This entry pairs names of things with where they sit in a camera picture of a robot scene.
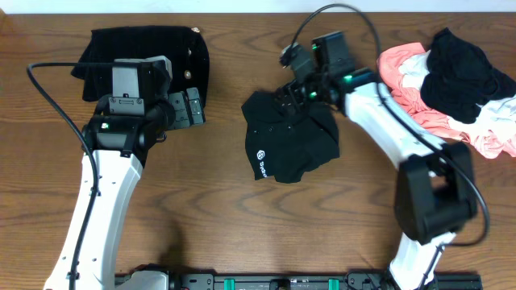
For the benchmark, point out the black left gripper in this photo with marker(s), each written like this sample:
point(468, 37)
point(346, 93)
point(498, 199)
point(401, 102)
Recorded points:
point(181, 118)

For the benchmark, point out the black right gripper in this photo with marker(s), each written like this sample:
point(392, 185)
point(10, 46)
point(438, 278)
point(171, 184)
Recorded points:
point(289, 95)

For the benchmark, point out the black polo shirt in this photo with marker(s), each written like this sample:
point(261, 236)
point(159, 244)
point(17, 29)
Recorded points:
point(284, 146)

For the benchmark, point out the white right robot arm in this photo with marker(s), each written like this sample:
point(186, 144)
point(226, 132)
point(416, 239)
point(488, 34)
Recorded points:
point(435, 195)

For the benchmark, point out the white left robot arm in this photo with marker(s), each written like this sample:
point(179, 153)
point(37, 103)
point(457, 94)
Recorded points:
point(136, 114)

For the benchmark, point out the black velvet buttoned garment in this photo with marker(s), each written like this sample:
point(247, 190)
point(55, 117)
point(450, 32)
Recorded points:
point(185, 48)

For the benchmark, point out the black crumpled garment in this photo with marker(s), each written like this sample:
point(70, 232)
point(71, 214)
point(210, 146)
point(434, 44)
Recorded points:
point(461, 79)

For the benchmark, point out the coral pink garment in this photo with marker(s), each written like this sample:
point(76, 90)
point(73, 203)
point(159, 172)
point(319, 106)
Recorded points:
point(389, 62)

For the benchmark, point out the white garment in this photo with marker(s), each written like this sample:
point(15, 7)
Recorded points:
point(496, 119)

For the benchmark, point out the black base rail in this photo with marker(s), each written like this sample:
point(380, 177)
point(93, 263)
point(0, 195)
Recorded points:
point(210, 280)

